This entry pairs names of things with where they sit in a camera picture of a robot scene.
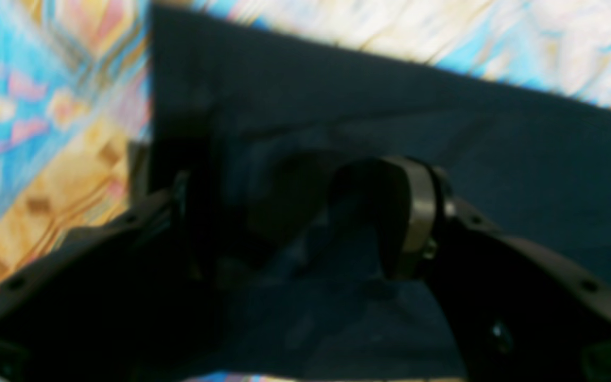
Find patterned tablecloth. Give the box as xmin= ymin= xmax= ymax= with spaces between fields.
xmin=0 ymin=0 xmax=611 ymax=382

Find black T-shirt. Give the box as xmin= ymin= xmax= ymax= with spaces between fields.
xmin=143 ymin=4 xmax=611 ymax=381

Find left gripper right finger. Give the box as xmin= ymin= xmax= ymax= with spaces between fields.
xmin=329 ymin=155 xmax=611 ymax=381

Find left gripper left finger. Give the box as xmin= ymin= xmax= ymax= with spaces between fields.
xmin=0 ymin=171 xmax=217 ymax=381

